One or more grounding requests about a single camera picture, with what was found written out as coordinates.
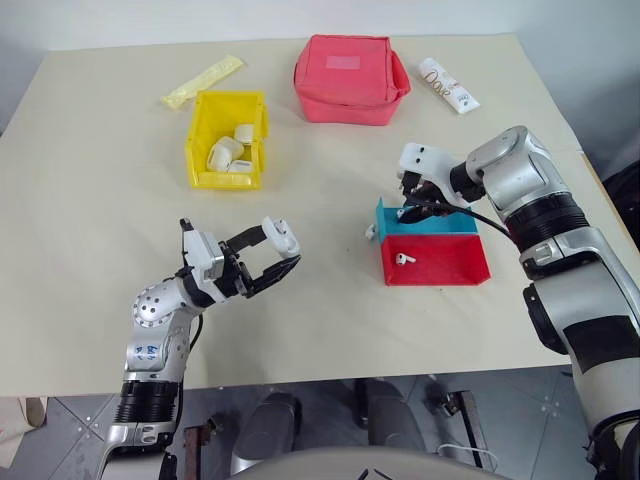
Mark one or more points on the white earbud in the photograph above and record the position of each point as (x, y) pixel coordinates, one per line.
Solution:
(401, 258)
(370, 231)

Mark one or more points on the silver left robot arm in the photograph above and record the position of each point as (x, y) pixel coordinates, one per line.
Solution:
(150, 345)

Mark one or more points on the black object beside table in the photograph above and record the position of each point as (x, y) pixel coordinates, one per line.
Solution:
(625, 200)

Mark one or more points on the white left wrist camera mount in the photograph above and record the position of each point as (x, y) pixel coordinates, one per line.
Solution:
(202, 250)

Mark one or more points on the teal open tray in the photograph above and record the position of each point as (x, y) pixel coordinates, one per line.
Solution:
(450, 225)

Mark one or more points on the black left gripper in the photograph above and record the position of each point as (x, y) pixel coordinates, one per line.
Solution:
(232, 280)

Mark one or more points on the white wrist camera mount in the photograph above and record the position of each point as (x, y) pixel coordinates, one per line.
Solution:
(425, 157)
(202, 250)

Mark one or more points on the white printed tube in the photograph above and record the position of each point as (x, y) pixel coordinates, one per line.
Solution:
(447, 85)

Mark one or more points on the rusty metal beam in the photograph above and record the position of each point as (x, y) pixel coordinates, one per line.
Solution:
(193, 450)
(474, 430)

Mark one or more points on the grey robot torso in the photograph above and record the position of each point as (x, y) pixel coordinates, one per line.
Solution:
(375, 462)

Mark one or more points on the yellow wrapped packet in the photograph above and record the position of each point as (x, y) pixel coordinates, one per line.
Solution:
(205, 80)

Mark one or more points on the pink fabric bag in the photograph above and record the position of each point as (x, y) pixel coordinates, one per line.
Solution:
(345, 75)

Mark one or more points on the red open tray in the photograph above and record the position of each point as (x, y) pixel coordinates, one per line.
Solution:
(440, 262)

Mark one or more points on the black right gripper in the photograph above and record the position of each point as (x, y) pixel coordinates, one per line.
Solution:
(417, 187)

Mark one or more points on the yellow plastic bin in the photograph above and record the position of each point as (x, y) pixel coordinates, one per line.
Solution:
(220, 112)

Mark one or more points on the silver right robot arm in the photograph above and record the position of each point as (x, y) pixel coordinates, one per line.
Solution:
(525, 170)

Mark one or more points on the dark rounded shape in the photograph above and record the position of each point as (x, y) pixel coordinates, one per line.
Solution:
(267, 430)

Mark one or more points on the white earbud case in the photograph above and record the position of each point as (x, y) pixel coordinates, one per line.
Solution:
(240, 166)
(219, 157)
(232, 146)
(280, 235)
(244, 133)

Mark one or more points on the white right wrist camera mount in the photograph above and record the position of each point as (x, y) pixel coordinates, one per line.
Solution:
(425, 157)

